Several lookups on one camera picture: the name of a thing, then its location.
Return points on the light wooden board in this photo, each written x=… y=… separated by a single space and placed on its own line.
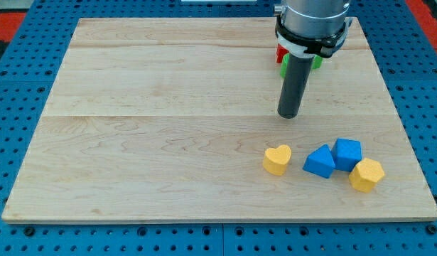
x=166 y=120

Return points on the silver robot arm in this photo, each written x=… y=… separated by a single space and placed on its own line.
x=306 y=29

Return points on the red block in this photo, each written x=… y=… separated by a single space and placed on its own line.
x=280 y=53

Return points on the yellow heart block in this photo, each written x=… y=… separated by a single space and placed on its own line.
x=276 y=159

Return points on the blue triangle block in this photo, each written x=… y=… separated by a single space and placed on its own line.
x=320 y=162

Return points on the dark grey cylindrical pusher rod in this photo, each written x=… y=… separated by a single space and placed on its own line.
x=294 y=84

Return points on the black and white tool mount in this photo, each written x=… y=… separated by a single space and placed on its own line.
x=306 y=47

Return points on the blue cube block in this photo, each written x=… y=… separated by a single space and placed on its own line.
x=346 y=154

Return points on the yellow hexagon block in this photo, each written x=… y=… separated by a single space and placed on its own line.
x=366 y=174

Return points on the green block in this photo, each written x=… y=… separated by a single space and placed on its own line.
x=317 y=62

